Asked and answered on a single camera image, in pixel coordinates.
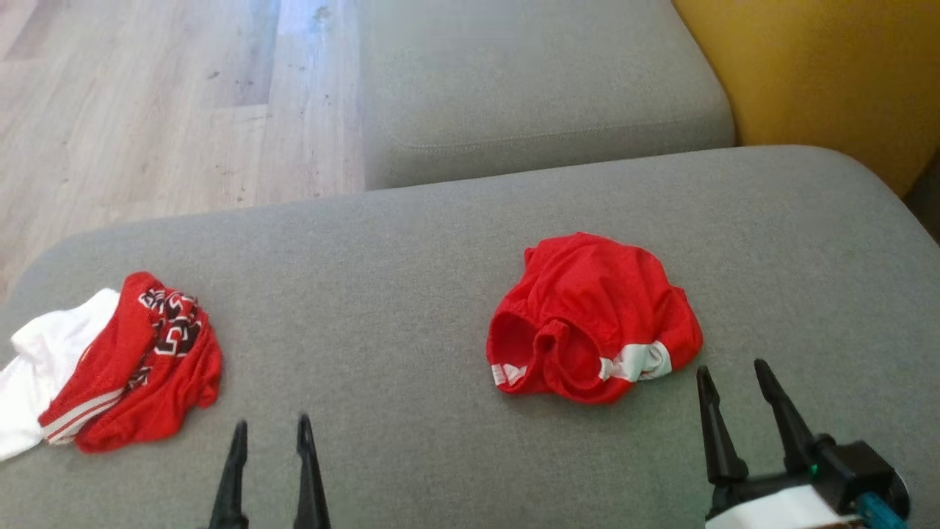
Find large grey sofa seat cushion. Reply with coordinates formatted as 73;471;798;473
0;145;940;529

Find wide yellow sofa backrest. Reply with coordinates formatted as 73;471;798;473
672;0;940;198

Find right camera cable teal plug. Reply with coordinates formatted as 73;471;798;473
854;492;908;528

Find red and white basketball jersey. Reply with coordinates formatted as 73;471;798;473
0;271;223;462

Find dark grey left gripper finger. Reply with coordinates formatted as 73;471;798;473
292;414;331;529
208;420;250;529

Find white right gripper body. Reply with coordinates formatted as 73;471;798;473
704;474;867;529

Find red shorts with white trim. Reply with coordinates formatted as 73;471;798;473
486;232;704;406

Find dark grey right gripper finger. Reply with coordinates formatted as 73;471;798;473
754;359;834;475
696;366;750;484

